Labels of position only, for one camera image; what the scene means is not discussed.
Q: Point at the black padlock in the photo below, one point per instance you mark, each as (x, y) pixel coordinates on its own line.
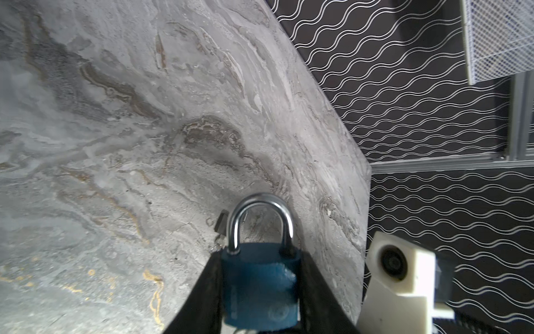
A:
(221, 223)

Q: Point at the white wire mesh basket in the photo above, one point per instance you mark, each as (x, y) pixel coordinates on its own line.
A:
(497, 37)

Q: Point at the blue padlock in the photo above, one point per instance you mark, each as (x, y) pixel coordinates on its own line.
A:
(260, 280)

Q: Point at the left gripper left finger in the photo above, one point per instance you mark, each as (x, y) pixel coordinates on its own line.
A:
(202, 310)

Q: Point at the silver key with ring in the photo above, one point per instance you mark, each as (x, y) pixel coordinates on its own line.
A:
(219, 243)

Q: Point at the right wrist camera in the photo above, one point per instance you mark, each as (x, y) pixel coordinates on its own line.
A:
(409, 288)

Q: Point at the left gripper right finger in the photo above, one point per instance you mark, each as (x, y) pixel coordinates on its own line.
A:
(320, 312)

